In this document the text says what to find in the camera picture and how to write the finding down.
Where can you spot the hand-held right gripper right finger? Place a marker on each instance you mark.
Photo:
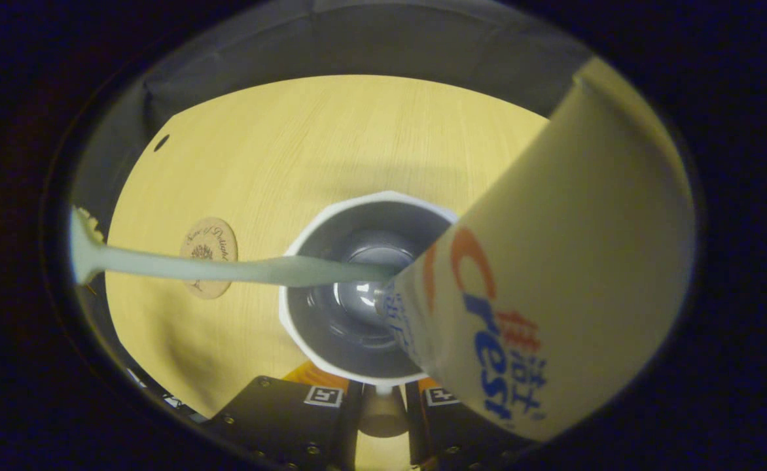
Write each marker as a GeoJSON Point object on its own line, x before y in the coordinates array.
{"type": "Point", "coordinates": [416, 432]}

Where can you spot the pale green toothbrush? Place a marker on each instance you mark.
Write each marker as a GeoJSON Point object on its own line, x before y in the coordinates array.
{"type": "Point", "coordinates": [226, 269]}

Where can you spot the white toothpaste tube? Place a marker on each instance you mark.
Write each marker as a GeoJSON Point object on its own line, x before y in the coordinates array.
{"type": "Point", "coordinates": [586, 261]}

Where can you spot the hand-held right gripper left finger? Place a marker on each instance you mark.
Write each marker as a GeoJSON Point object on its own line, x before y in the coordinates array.
{"type": "Point", "coordinates": [347, 425]}

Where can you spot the round wooden coaster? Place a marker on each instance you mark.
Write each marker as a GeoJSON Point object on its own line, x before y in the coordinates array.
{"type": "Point", "coordinates": [216, 239]}

